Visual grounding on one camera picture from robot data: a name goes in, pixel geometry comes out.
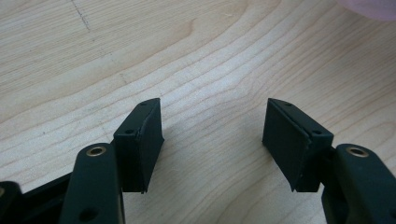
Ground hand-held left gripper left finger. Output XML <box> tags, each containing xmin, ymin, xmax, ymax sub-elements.
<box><xmin>113</xmin><ymin>97</ymin><xmax>165</xmax><ymax>195</ymax></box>

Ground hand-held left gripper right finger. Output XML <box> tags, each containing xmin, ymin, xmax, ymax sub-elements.
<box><xmin>262</xmin><ymin>97</ymin><xmax>335</xmax><ymax>193</ymax></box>

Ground pink plastic bag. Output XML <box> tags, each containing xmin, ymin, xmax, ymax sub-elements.
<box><xmin>335</xmin><ymin>0</ymin><xmax>396</xmax><ymax>22</ymax></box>

